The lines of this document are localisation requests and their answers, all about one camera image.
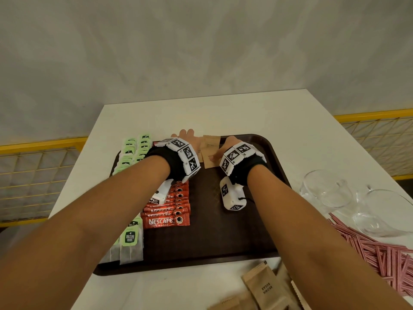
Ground person's right hand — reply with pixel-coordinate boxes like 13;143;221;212
209;136;243;164

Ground person's left hand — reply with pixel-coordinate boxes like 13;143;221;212
171;128;202;162

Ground row of red Nescafe sachets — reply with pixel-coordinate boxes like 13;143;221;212
141;140;191;229

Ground brown plastic tray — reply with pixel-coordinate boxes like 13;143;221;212
93;134;293;276

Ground clear glass cups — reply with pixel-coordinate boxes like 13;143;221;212
299;169;413;238

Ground neat rows of tea bags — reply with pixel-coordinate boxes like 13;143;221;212
98;133;153;265

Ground pile of brown sugar packets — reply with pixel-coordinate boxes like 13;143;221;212
206;260;304;310

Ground pile of pink stirrer sticks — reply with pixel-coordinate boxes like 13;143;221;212
327;212;413;298

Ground person's right forearm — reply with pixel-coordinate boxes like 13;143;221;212
247;164;413;310

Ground person's left forearm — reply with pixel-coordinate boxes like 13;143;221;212
0;155;171;310

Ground right wristband with marker tiles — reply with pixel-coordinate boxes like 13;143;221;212
219;142;268;186

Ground wristband with marker tiles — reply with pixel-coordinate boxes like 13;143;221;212
219;142;268;186
143;137;201;184

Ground left wristband with marker tiles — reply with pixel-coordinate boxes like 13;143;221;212
143;137;201;184

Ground marker cube on right wrist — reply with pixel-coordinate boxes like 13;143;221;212
219;176;247;211

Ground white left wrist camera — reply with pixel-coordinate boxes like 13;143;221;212
148;179;175;205

